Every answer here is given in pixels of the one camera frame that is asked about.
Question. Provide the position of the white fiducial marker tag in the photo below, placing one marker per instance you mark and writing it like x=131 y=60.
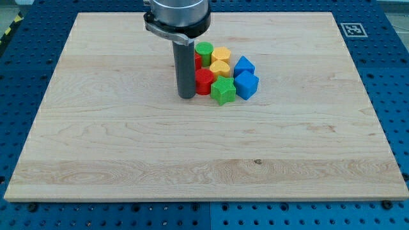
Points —
x=353 y=30

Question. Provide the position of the red block behind rod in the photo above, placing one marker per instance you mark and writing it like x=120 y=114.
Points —
x=198 y=61

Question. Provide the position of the green star block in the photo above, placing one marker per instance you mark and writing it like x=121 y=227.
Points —
x=223 y=90

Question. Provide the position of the blue pentagon block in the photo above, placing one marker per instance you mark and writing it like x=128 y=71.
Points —
x=243 y=64

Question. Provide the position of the blue cube block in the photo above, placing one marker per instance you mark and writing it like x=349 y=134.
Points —
x=246 y=84

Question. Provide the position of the yellow pentagon block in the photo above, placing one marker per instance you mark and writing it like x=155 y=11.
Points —
x=221 y=54

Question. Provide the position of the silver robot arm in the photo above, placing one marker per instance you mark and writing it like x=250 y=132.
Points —
x=180 y=21

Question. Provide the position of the red cylinder block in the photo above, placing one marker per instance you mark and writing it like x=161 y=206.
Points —
x=204 y=80

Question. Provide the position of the green cylinder block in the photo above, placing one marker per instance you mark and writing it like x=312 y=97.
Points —
x=205 y=49

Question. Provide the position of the wooden board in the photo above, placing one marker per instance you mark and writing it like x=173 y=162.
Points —
x=112 y=128

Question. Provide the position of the yellow heart block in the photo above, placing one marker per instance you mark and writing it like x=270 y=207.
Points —
x=220 y=68

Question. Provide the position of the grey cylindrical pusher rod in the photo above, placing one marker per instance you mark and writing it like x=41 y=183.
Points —
x=184 y=63

